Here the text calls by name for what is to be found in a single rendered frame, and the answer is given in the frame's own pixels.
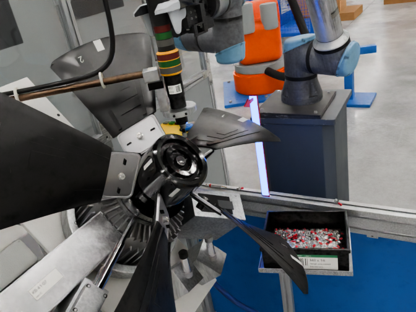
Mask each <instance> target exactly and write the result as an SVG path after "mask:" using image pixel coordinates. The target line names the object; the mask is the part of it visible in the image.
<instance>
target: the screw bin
mask: <svg viewBox="0 0 416 312"><path fill-rule="evenodd" d="M275 228H338V229H340V230H341V233H343V235H341V237H342V238H343V239H342V240H341V241H342V248H344V249H340V248H292V249H293V250H294V252H295V253H296V254H297V256H298V257H299V259H300V261H301V263H302V265H303V267H304V269H308V270H325V271H349V270H350V268H349V253H351V249H350V241H349V227H348V220H347V210H307V211H267V214H266V220H265V224H264V230H265V231H268V232H271V233H274V229H275ZM259 250H260V251H262V258H263V263H264V268H275V269H281V267H280V266H279V265H278V264H277V263H276V262H275V261H274V260H273V259H272V258H271V257H270V256H269V255H268V254H267V253H266V252H265V251H264V250H263V249H262V248H261V247H260V248H259Z"/></svg>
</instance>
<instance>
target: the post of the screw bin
mask: <svg viewBox="0 0 416 312"><path fill-rule="evenodd" d="M279 279H280V289H281V294H282V304H283V309H284V312H295V304H294V298H293V287H292V279H291V278H290V277H289V276H288V275H287V274H279Z"/></svg>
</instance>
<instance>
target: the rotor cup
mask: <svg viewBox="0 0 416 312"><path fill-rule="evenodd" d="M179 155H180V156H182V157H184V158H185V160H186V164H185V165H179V164H178V163H177V161H176V157H177V156H179ZM150 159H152V163H151V164H150V165H149V166H148V167H147V168H146V169H145V170H144V165H145V164H146V163H147V162H148V161H149V160H150ZM207 171H208V168H207V162H206V159H205V157H204V155H203V153H202V152H201V150H200V149H199V147H198V146H197V145H196V144H195V143H193V142H192V141H191V140H189V139H188V138H186V137H184V136H181V135H179V134H166V135H163V136H161V137H159V138H158V139H157V140H156V141H155V142H154V143H153V144H152V145H151V146H150V148H149V149H148V150H147V151H146V152H145V154H144V155H143V156H141V162H140V165H139V170H138V173H137V178H136V183H135V187H134V192H133V195H132V196H131V197H130V198H122V200H123V202H124V203H125V205H126V207H127V208H128V209H129V210H130V211H131V212H132V213H133V214H135V215H136V216H138V217H139V218H141V219H143V220H146V221H148V222H152V217H153V216H154V209H155V193H156V192H158V193H159V194H160V195H161V196H162V199H163V201H164V203H165V207H166V208H167V211H168V215H169V220H170V219H172V218H173V217H174V216H175V215H176V214H178V213H179V211H180V210H181V209H182V207H183V204H184V200H185V199H186V198H187V197H188V196H189V195H190V194H192V193H193V192H194V191H195V190H197V188H198V187H200V186H201V185H202V184H203V182H204V181H205V179H206V177H207ZM176 188H178V189H180V190H179V191H178V192H177V193H176V194H175V195H174V196H173V197H170V196H169V195H170V194H171V193H172V192H173V191H174V190H175V189H176Z"/></svg>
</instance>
